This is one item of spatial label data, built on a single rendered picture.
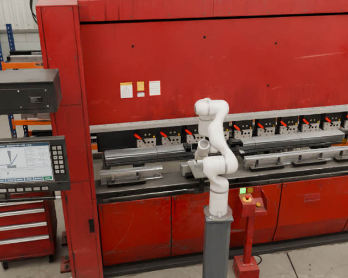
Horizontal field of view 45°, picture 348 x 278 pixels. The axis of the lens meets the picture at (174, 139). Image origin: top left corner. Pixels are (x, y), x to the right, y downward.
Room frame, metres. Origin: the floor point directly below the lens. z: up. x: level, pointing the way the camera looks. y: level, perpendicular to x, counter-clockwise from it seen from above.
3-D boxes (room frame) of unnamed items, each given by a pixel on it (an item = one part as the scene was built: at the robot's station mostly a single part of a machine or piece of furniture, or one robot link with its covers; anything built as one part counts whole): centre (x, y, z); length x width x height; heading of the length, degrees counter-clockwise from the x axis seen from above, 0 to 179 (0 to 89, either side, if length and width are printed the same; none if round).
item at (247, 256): (2.85, -0.63, 0.39); 0.05 x 0.05 x 0.54; 7
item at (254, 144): (3.47, -0.52, 0.93); 2.30 x 0.14 x 0.10; 102
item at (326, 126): (3.34, -1.34, 1.26); 0.15 x 0.09 x 0.17; 102
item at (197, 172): (2.95, -0.22, 1.00); 0.26 x 0.18 x 0.01; 12
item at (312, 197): (3.15, -1.23, 0.59); 0.15 x 0.02 x 0.07; 102
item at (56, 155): (2.27, 0.88, 1.42); 0.45 x 0.12 x 0.36; 97
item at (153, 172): (2.98, 0.35, 0.92); 0.50 x 0.06 x 0.10; 102
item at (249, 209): (2.85, -0.63, 0.75); 0.20 x 0.16 x 0.18; 97
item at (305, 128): (3.29, -1.15, 1.26); 0.15 x 0.09 x 0.17; 102
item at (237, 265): (2.82, -0.63, 0.06); 0.25 x 0.20 x 0.12; 7
